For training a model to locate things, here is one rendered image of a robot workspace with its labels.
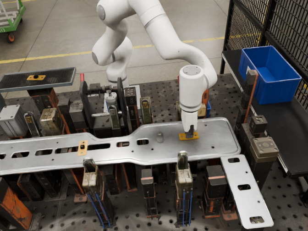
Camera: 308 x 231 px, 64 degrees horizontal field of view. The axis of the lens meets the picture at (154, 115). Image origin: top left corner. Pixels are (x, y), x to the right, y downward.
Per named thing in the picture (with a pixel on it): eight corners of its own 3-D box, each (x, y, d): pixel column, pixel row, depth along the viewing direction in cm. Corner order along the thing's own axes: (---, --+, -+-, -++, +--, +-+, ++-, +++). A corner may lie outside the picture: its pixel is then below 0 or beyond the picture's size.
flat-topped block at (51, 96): (56, 146, 150) (24, 86, 119) (58, 136, 156) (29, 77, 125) (72, 144, 150) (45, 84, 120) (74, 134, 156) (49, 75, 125)
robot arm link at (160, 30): (173, 18, 98) (210, 86, 99) (140, 31, 91) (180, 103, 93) (185, 5, 89) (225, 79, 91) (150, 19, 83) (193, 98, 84)
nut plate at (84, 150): (86, 155, 106) (85, 153, 105) (77, 156, 105) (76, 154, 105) (88, 140, 112) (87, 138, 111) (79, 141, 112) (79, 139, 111)
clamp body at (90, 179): (96, 230, 112) (74, 191, 88) (99, 205, 121) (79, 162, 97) (117, 228, 112) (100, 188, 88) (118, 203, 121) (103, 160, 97)
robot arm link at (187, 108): (177, 93, 98) (177, 98, 100) (181, 107, 91) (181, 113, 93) (198, 90, 98) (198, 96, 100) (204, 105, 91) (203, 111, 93)
